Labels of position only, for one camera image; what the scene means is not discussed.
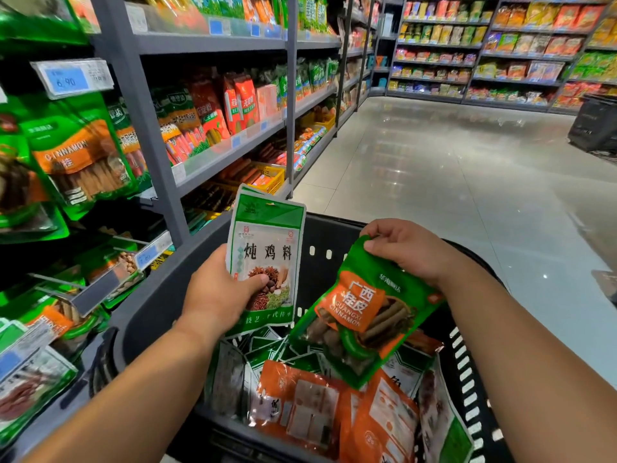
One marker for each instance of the blue white price tag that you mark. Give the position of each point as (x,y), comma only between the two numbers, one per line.
(27,350)
(72,79)
(152,252)

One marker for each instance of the green Guangxi cinnamon packet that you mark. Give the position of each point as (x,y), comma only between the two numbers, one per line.
(357,313)

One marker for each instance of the green leaf packets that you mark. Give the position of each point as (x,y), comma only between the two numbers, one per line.
(39,14)

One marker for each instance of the row of red orange packets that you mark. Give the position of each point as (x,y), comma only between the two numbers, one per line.
(202,111)

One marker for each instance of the person's left forearm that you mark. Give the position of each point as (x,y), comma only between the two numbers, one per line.
(125,400)

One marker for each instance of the black shopping basket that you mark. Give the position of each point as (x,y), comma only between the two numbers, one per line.
(328,231)

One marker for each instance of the gray metal shelving unit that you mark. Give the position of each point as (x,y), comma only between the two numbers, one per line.
(482,101)
(142,111)

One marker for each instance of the yellow display trays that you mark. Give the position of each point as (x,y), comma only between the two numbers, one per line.
(260,178)

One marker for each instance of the row of green white packets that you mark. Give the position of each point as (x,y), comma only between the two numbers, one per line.
(34,400)

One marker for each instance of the person's left hand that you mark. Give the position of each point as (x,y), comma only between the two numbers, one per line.
(217,299)

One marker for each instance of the green white stew seasoning packet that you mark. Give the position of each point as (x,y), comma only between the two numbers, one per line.
(270,236)

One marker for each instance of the rows of colourful packaged goods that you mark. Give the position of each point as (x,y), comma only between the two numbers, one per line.
(521,67)

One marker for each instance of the person's right hand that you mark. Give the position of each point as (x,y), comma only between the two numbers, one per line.
(419,250)

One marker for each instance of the pile of packets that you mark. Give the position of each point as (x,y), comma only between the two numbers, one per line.
(308,410)

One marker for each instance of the person's right forearm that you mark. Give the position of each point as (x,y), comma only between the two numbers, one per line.
(540,361)

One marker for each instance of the green orange Guangxi cinnamon bags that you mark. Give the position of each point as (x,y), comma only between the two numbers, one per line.
(19,188)
(77,159)

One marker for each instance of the row of green snack packets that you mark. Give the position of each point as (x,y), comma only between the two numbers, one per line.
(313,9)

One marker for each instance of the row of teal yellow packets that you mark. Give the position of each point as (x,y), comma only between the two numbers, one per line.
(222,6)

